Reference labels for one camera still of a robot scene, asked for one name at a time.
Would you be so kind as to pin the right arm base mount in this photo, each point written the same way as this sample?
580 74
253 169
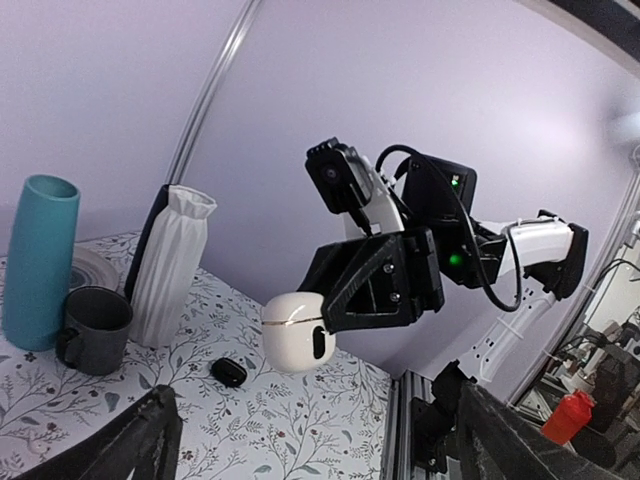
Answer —
432 421

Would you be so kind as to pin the white earbud on mat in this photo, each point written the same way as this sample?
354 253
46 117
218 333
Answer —
37 446

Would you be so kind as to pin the orange plastic bottle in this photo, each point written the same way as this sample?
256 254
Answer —
571 415

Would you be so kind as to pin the black earbud charging case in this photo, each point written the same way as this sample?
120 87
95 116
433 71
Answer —
228 372

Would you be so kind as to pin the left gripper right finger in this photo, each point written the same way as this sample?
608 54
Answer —
495 443

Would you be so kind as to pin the dark grey mug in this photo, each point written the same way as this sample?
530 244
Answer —
95 331

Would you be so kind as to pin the cream earbud case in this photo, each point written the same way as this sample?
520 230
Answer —
295 338

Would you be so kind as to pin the white ribbed vase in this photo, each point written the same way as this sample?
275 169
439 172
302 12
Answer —
167 256

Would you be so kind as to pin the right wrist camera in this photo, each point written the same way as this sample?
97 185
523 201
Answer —
350 187

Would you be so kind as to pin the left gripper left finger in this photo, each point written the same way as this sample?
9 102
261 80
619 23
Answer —
141 443

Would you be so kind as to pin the teal tall vase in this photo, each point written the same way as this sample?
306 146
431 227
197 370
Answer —
39 261

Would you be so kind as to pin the floral patterned table mat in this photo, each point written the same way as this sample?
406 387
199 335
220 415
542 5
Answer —
328 423

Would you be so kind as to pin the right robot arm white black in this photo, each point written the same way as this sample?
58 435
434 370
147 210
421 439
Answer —
438 194

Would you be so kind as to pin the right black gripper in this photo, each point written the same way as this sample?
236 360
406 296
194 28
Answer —
384 281

